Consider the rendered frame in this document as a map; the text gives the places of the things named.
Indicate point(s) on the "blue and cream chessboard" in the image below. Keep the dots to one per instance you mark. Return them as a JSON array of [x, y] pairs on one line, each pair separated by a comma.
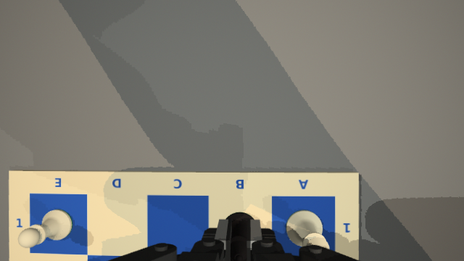
[[117, 212]]

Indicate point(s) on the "white pawn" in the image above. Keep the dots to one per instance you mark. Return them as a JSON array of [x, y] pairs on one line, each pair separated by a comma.
[[56, 225]]

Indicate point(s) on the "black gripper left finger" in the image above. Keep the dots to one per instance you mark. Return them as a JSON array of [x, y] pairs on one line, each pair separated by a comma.
[[216, 246]]

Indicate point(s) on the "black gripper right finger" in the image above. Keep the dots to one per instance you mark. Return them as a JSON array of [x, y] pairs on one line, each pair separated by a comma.
[[262, 246]]

